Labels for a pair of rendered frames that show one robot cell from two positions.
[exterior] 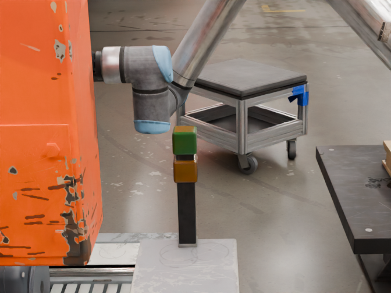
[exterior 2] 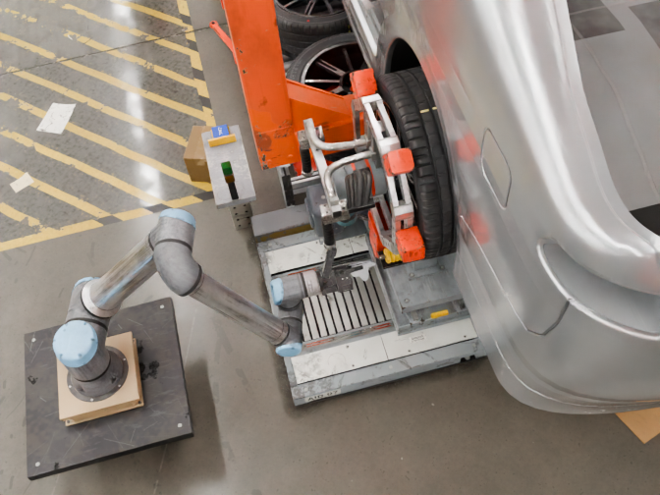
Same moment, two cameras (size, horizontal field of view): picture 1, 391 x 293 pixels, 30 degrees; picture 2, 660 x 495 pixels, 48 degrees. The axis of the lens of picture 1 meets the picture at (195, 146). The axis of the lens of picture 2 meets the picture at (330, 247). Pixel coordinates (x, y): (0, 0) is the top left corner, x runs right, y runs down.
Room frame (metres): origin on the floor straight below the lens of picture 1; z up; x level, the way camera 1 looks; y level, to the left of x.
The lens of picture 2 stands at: (3.13, 0.04, 2.84)
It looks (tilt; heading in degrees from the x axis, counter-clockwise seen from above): 55 degrees down; 170
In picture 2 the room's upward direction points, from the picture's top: 7 degrees counter-clockwise
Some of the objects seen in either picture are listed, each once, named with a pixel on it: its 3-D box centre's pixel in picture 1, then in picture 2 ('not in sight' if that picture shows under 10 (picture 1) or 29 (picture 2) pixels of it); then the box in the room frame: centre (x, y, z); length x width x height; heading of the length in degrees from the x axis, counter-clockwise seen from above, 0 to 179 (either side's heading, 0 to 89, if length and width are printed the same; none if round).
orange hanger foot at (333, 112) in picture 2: not in sight; (352, 105); (1.03, 0.57, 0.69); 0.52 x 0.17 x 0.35; 88
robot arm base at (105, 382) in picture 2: not in sight; (93, 367); (1.72, -0.65, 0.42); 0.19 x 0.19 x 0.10
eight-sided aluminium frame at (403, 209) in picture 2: not in sight; (380, 174); (1.54, 0.53, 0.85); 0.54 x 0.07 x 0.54; 178
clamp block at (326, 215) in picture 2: not in sight; (334, 211); (1.70, 0.32, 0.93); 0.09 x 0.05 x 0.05; 88
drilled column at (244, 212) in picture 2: not in sight; (236, 192); (0.91, 0.03, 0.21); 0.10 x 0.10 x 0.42; 88
